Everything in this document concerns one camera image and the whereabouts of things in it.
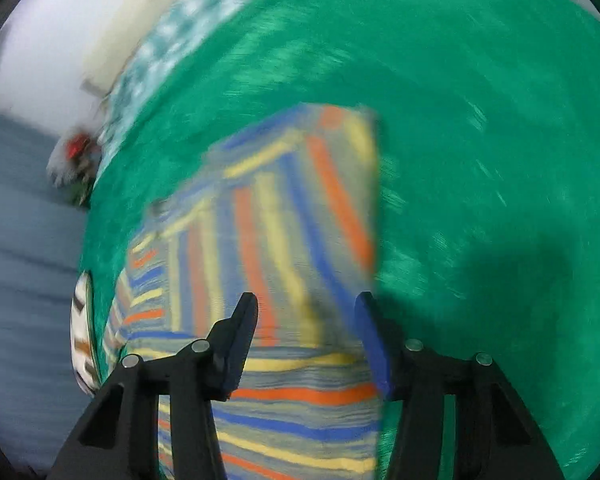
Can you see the pile of clothes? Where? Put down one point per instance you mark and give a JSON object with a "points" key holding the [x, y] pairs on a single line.
{"points": [[85, 180]]}

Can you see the green patterned blanket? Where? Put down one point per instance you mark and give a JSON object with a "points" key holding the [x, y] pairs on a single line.
{"points": [[480, 160]]}

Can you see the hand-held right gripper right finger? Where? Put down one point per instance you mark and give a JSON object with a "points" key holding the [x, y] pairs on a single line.
{"points": [[375, 345]]}

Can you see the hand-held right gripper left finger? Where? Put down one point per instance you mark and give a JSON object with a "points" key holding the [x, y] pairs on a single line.
{"points": [[235, 340]]}

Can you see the white patterned cushion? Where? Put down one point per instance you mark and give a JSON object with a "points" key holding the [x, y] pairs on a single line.
{"points": [[82, 320]]}

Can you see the cream padded headboard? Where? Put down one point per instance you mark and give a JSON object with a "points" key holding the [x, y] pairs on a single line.
{"points": [[130, 35]]}

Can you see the green checkered bed sheet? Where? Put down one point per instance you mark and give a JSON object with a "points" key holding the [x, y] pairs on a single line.
{"points": [[180, 25]]}

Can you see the blue-grey curtain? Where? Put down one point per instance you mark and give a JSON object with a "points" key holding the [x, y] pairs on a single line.
{"points": [[25, 260]]}

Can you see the striped knitted sweater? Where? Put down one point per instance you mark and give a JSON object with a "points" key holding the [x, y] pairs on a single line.
{"points": [[290, 220]]}

